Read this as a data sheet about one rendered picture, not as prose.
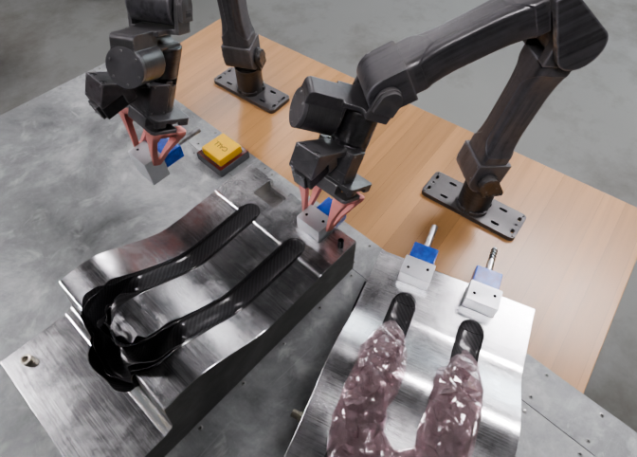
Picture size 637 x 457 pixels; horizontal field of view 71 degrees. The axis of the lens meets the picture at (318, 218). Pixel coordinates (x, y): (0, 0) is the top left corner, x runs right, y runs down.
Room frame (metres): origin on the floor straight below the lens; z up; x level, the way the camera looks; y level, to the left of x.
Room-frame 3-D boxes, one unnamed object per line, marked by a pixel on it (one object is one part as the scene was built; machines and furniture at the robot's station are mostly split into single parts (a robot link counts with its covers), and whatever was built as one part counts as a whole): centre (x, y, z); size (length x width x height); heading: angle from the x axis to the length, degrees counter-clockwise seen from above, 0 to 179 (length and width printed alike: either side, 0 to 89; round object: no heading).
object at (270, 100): (0.92, 0.17, 0.84); 0.20 x 0.07 x 0.08; 53
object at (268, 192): (0.51, 0.08, 0.87); 0.05 x 0.05 x 0.04; 47
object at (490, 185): (0.55, -0.30, 0.90); 0.09 x 0.06 x 0.06; 10
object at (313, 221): (0.47, -0.03, 0.89); 0.13 x 0.05 x 0.05; 138
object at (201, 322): (0.32, 0.18, 0.92); 0.35 x 0.16 x 0.09; 137
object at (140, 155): (0.58, 0.27, 0.93); 0.13 x 0.05 x 0.05; 138
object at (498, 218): (0.55, -0.31, 0.84); 0.20 x 0.07 x 0.08; 53
